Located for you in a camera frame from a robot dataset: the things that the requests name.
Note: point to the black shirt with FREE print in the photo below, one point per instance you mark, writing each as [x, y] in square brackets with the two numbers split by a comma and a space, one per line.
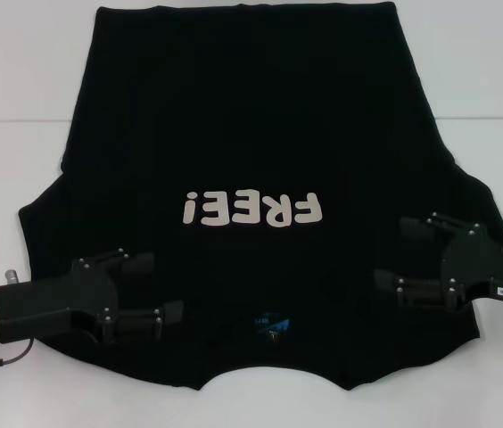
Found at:
[251, 134]

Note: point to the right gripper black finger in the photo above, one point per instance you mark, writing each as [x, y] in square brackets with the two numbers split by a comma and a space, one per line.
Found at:
[416, 227]
[394, 278]

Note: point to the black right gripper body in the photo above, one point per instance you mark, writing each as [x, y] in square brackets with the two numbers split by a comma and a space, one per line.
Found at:
[479, 267]

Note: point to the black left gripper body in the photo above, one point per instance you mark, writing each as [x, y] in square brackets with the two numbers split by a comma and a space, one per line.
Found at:
[55, 303]

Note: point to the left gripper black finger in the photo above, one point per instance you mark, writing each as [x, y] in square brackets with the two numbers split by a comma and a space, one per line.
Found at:
[137, 263]
[162, 312]

